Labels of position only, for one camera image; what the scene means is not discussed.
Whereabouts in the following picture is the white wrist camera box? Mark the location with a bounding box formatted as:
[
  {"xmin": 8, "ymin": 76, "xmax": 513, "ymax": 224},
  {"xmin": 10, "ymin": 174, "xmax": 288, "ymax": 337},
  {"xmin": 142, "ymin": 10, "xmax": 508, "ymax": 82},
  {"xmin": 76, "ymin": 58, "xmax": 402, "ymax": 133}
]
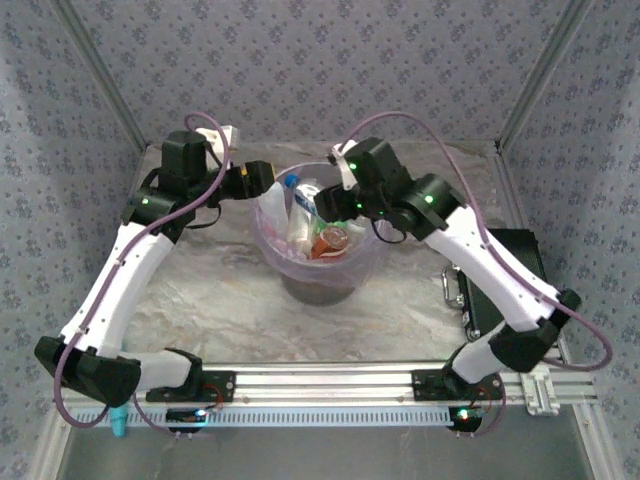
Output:
[
  {"xmin": 327, "ymin": 142, "xmax": 359, "ymax": 191},
  {"xmin": 193, "ymin": 123, "xmax": 240, "ymax": 152}
]

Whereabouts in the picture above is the right controller board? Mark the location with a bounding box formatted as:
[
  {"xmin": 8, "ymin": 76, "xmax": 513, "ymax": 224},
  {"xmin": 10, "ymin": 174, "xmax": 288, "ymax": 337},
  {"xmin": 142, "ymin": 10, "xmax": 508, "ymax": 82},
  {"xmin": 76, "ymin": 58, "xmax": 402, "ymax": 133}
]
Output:
[{"xmin": 447, "ymin": 405, "xmax": 485, "ymax": 435}]

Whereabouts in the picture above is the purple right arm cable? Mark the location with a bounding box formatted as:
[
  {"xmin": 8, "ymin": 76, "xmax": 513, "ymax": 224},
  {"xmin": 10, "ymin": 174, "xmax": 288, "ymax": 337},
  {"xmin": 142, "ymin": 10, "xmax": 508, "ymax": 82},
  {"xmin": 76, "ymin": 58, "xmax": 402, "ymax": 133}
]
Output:
[{"xmin": 342, "ymin": 110, "xmax": 614, "ymax": 439}]

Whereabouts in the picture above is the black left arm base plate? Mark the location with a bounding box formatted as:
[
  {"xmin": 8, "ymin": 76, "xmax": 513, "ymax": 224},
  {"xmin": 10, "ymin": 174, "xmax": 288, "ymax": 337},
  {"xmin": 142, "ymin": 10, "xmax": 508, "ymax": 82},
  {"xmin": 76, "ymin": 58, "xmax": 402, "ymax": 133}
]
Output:
[{"xmin": 145, "ymin": 370, "xmax": 237, "ymax": 404}]

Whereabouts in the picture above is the slotted grey cable duct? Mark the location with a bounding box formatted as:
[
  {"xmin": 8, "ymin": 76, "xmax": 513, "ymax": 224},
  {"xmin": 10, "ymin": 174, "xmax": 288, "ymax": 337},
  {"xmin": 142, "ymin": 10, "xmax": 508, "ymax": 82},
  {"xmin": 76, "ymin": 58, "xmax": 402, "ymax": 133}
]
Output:
[{"xmin": 72, "ymin": 406, "xmax": 459, "ymax": 428}]

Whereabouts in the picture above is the white rail bracket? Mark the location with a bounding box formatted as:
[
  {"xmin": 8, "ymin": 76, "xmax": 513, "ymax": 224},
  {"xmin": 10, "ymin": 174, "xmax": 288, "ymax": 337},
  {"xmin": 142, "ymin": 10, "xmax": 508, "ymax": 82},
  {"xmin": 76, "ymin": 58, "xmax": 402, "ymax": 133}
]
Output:
[{"xmin": 518, "ymin": 367, "xmax": 561, "ymax": 418}]

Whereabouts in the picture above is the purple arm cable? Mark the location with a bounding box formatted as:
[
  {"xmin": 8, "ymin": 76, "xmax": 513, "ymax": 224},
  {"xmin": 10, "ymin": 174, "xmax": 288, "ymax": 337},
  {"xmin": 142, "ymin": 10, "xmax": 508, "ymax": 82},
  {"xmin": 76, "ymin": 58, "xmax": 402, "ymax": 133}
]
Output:
[
  {"xmin": 342, "ymin": 110, "xmax": 614, "ymax": 439},
  {"xmin": 52, "ymin": 111, "xmax": 234, "ymax": 439}
]

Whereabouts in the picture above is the aluminium corner post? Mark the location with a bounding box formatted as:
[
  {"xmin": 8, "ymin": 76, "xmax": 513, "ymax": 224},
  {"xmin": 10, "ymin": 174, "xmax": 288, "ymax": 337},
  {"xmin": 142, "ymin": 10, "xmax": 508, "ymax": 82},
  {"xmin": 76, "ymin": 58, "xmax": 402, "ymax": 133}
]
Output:
[
  {"xmin": 494, "ymin": 0, "xmax": 596, "ymax": 154},
  {"xmin": 52, "ymin": 0, "xmax": 151, "ymax": 151}
]

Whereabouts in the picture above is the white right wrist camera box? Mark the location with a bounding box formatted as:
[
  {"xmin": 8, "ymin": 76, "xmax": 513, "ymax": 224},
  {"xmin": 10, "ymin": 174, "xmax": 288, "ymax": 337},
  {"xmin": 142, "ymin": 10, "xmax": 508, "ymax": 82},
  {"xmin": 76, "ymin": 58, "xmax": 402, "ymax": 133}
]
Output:
[{"xmin": 327, "ymin": 142, "xmax": 359, "ymax": 191}]

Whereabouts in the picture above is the controller board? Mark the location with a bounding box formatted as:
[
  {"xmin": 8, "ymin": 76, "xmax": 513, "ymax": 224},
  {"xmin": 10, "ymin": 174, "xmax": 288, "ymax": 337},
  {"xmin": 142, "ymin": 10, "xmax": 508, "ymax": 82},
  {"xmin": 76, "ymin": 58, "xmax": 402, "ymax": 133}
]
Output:
[
  {"xmin": 165, "ymin": 407, "xmax": 224, "ymax": 435},
  {"xmin": 447, "ymin": 405, "xmax": 485, "ymax": 435}
]

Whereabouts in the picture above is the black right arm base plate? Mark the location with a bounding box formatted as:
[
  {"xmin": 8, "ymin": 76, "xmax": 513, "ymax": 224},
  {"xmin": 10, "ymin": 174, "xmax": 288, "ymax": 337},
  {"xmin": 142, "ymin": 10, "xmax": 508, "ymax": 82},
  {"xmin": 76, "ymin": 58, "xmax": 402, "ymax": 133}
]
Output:
[{"xmin": 410, "ymin": 369, "xmax": 504, "ymax": 403}]

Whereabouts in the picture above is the aluminium mounting rail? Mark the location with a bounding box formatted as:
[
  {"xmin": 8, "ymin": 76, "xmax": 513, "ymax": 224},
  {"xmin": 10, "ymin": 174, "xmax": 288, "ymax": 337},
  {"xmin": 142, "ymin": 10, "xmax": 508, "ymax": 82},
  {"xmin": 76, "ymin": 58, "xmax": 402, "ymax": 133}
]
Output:
[{"xmin": 53, "ymin": 362, "xmax": 600, "ymax": 407}]

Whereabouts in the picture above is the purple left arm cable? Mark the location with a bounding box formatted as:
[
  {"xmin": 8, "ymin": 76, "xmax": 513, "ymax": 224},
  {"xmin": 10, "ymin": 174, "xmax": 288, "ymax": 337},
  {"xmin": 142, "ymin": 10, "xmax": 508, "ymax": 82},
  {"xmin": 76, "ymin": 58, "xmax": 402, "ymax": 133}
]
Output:
[{"xmin": 52, "ymin": 111, "xmax": 234, "ymax": 439}]

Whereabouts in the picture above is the black hard case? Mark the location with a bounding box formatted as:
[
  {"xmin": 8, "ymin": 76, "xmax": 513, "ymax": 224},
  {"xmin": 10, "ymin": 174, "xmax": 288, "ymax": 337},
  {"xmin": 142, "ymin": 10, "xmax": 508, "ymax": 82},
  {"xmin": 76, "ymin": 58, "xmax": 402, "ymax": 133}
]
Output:
[{"xmin": 442, "ymin": 227, "xmax": 546, "ymax": 346}]

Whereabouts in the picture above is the grey metal panel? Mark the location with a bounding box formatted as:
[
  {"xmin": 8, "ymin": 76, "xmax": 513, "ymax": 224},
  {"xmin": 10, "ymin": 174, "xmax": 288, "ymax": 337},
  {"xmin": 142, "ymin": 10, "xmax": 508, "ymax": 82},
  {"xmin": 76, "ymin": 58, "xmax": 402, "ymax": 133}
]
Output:
[{"xmin": 49, "ymin": 424, "xmax": 606, "ymax": 480}]

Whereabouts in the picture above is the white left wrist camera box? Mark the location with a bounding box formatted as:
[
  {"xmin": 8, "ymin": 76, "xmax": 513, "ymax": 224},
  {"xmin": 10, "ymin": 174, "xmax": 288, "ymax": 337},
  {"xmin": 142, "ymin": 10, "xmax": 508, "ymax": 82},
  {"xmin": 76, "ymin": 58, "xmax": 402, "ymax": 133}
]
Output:
[{"xmin": 193, "ymin": 123, "xmax": 240, "ymax": 152}]

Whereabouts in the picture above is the grey wire mesh bin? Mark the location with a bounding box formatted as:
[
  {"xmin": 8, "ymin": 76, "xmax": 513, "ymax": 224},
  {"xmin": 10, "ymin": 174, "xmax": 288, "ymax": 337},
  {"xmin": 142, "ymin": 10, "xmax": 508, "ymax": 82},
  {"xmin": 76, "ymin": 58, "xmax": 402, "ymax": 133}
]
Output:
[{"xmin": 252, "ymin": 162, "xmax": 384, "ymax": 307}]

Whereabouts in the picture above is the purple plastic bin liner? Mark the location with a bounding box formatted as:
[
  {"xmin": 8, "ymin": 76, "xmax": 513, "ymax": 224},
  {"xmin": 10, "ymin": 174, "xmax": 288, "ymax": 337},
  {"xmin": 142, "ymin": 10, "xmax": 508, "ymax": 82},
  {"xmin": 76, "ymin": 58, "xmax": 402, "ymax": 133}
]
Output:
[{"xmin": 251, "ymin": 161, "xmax": 385, "ymax": 289}]

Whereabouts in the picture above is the left controller board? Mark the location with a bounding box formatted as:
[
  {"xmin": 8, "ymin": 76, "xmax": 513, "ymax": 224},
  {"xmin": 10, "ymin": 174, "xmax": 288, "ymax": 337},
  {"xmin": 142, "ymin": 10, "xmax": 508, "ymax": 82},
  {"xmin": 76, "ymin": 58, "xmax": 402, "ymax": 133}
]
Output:
[{"xmin": 165, "ymin": 407, "xmax": 224, "ymax": 435}]

